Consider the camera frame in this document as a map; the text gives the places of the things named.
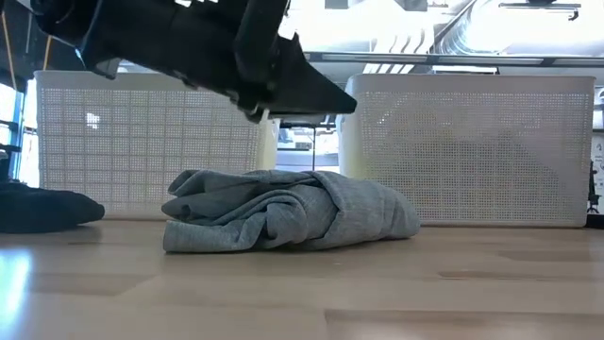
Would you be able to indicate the silver ventilation duct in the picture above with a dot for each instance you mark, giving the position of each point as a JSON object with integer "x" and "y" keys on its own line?
{"x": 462, "y": 33}

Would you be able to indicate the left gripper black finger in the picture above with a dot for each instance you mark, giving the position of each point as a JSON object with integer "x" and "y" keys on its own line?
{"x": 307, "y": 92}

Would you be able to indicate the black garment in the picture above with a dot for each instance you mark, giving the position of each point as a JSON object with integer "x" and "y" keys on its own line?
{"x": 42, "y": 210}

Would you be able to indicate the light grey garment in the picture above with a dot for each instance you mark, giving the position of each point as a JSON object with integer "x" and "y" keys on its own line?
{"x": 307, "y": 212}

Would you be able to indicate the black stand in background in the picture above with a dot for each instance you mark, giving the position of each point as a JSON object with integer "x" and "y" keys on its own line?
{"x": 593, "y": 198}

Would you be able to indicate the white perforated plastic basket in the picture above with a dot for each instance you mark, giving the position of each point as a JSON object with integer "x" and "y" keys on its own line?
{"x": 118, "y": 141}
{"x": 472, "y": 141}

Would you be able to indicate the dark horizontal beam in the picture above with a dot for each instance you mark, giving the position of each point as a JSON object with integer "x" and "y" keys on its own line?
{"x": 472, "y": 59}

